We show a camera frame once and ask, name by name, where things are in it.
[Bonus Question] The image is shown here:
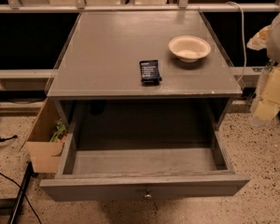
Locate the black bar on floor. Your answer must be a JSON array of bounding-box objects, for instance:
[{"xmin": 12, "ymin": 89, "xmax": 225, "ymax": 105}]
[{"xmin": 7, "ymin": 162, "xmax": 33, "ymax": 224}]

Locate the white paper bowl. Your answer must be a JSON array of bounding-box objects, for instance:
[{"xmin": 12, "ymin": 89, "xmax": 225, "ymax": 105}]
[{"xmin": 168, "ymin": 35, "xmax": 211, "ymax": 63}]

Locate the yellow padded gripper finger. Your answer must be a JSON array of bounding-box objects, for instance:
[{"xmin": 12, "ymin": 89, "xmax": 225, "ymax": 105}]
[
  {"xmin": 246, "ymin": 25, "xmax": 271, "ymax": 50},
  {"xmin": 254, "ymin": 65, "xmax": 280, "ymax": 120}
]

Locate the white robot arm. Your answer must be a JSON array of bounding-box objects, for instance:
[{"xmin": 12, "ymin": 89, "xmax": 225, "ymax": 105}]
[{"xmin": 247, "ymin": 13, "xmax": 280, "ymax": 121}]

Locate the black cable end left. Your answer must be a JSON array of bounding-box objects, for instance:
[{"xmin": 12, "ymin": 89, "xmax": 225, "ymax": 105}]
[{"xmin": 0, "ymin": 134, "xmax": 19, "ymax": 146}]

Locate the black floor cable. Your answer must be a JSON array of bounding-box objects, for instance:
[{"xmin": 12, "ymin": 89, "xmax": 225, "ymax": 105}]
[{"xmin": 0, "ymin": 164, "xmax": 43, "ymax": 224}]

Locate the dark blue rxbar wrapper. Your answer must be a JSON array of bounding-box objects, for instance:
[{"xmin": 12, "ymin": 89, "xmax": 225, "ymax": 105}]
[{"xmin": 139, "ymin": 60, "xmax": 162, "ymax": 84}]

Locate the upper metal rail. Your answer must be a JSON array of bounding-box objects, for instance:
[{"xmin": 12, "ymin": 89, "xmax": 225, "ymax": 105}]
[{"xmin": 0, "ymin": 3, "xmax": 280, "ymax": 13}]

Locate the grey wooden cabinet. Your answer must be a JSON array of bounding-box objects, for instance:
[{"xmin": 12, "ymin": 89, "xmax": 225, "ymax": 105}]
[{"xmin": 48, "ymin": 10, "xmax": 242, "ymax": 123}]

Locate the brown cardboard box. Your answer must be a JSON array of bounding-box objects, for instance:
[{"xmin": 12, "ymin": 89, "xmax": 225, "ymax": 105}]
[{"xmin": 25, "ymin": 99, "xmax": 63, "ymax": 174}]

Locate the small metal drawer knob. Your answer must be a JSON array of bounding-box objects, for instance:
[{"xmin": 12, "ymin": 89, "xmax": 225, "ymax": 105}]
[{"xmin": 144, "ymin": 189, "xmax": 152, "ymax": 199}]

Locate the white hanging cable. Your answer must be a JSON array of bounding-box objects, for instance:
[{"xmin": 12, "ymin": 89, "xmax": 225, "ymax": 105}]
[{"xmin": 226, "ymin": 1, "xmax": 247, "ymax": 82}]

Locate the open grey top drawer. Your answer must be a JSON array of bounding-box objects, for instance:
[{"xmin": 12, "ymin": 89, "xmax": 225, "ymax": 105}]
[{"xmin": 40, "ymin": 100, "xmax": 249, "ymax": 202}]

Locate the green item in box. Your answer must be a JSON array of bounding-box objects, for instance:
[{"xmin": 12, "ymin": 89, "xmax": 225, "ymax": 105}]
[{"xmin": 50, "ymin": 119, "xmax": 66, "ymax": 142}]

